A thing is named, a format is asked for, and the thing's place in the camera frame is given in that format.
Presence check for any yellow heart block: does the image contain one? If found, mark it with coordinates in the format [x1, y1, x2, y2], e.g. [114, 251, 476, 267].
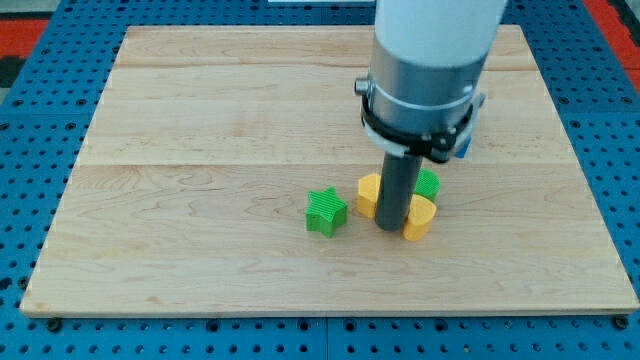
[402, 195, 437, 241]

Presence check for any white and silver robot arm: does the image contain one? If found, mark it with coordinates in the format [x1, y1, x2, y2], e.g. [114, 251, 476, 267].
[354, 0, 507, 163]

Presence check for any blue triangle block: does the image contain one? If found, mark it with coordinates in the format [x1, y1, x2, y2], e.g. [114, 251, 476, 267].
[455, 137, 472, 159]

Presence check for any green star block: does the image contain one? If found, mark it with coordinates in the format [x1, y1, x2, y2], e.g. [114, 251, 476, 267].
[305, 187, 348, 238]

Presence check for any yellow hexagon block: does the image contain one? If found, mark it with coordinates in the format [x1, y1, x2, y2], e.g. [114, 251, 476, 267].
[356, 173, 381, 219]

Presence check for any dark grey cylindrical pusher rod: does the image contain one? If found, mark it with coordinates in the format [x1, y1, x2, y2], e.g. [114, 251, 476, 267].
[375, 153, 422, 232]

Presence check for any light wooden board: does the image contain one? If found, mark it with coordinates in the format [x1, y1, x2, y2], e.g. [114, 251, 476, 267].
[20, 25, 639, 318]

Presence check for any green round block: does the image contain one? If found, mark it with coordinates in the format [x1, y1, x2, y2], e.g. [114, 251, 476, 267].
[414, 168, 441, 202]

